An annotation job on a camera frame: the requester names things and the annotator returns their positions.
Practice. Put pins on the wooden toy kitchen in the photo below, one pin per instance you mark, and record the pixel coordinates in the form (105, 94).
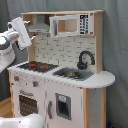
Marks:
(64, 52)

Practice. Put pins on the red stove knob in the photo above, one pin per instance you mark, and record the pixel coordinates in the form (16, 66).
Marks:
(16, 78)
(35, 83)

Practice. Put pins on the white fridge door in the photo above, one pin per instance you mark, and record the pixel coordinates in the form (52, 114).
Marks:
(65, 108)

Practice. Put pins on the red left stove knob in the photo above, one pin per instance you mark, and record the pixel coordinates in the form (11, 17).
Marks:
(16, 78)

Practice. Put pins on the red right stove knob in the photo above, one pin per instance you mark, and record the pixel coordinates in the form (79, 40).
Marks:
(35, 83)

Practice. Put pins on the grey toy sink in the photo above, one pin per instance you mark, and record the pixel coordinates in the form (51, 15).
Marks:
(73, 74)

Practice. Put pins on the black toy stovetop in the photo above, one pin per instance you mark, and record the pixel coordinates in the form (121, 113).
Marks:
(38, 66)

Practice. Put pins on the white toy microwave door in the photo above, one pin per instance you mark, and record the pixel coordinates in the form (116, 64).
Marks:
(71, 25)

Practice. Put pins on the black toy faucet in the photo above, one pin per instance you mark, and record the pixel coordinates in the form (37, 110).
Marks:
(82, 64)

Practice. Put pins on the white toy oven door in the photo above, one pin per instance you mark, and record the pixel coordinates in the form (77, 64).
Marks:
(27, 101)

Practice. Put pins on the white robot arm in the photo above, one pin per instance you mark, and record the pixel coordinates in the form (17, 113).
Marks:
(7, 56)

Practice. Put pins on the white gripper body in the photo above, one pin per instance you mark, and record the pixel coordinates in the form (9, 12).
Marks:
(18, 32)

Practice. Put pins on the grey range hood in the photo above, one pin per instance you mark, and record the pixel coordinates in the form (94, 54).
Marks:
(42, 24)

